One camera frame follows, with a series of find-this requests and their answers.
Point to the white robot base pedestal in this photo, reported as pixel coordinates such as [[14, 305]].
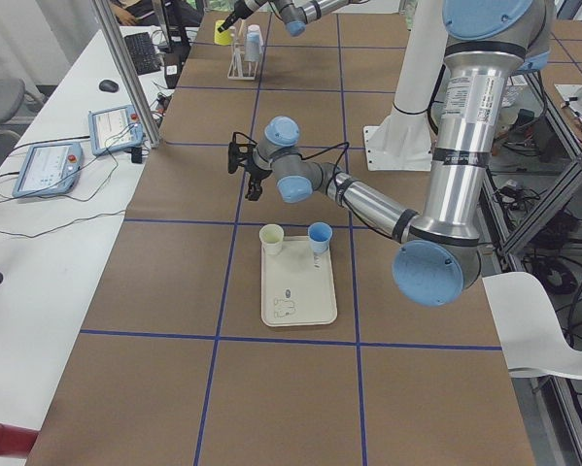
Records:
[[392, 107]]

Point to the pink plastic cup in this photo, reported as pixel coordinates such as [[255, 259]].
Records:
[[254, 34]]

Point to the blue teach pendant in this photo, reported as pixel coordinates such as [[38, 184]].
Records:
[[114, 129], [49, 169]]

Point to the white wire cup rack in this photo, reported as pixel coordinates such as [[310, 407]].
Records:
[[239, 69]]

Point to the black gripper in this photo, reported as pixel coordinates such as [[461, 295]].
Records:
[[257, 176]]

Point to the white chair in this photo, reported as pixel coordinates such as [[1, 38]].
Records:
[[531, 338]]

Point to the yellow plastic cup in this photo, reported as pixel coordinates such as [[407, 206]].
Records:
[[222, 36]]

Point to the aluminium frame post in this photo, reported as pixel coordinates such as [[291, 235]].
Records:
[[126, 68]]

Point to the black keyboard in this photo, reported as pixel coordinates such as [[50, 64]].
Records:
[[142, 52]]

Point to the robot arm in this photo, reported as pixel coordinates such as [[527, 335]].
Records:
[[458, 60], [295, 18]]

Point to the red cylinder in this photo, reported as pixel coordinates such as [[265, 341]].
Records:
[[15, 441]]

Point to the light blue plastic cup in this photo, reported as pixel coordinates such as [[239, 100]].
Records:
[[252, 51]]

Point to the pale green plastic cup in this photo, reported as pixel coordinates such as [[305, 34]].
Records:
[[271, 237]]

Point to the black computer mouse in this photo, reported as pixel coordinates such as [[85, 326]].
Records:
[[109, 86]]

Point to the cream plastic tray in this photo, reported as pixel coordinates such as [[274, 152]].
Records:
[[297, 286]]

